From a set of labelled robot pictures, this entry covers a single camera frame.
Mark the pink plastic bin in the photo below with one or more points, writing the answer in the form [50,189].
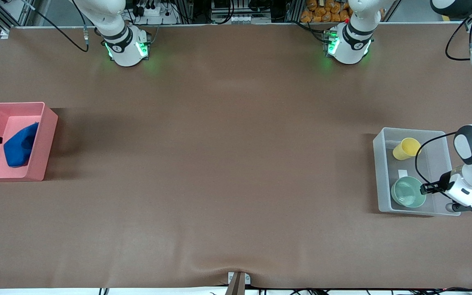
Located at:
[43,139]

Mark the blue cloth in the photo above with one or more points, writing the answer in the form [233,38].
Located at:
[17,151]

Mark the clear plastic bin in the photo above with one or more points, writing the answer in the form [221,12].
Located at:
[436,159]

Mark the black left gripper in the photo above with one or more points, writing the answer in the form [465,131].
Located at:
[441,182]

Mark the pale green bowl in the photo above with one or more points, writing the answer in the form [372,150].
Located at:
[406,196]

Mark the white socket row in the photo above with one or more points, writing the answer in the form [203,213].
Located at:
[242,19]

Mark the white power strip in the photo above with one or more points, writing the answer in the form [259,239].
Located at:
[154,12]

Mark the metal table clamp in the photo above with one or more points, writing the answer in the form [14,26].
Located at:
[238,284]

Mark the brown table mat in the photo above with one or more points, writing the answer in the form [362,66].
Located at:
[219,164]

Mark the pile of orange items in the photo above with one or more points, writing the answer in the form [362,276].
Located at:
[326,12]

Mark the white label sticker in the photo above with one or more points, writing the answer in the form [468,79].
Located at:
[402,173]

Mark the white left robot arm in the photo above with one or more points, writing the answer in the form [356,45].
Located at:
[352,45]

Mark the aluminium frame profile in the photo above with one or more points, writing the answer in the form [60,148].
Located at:
[2,14]

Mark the yellow plastic cup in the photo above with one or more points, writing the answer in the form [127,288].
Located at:
[406,149]

